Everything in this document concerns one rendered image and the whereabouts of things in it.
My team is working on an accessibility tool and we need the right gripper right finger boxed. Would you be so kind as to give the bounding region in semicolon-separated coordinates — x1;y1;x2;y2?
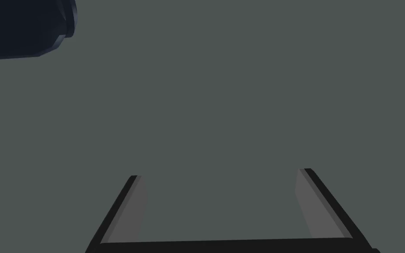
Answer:
294;168;365;241

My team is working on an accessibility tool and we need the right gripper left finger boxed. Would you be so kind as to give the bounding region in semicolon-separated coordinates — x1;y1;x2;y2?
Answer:
98;174;149;244

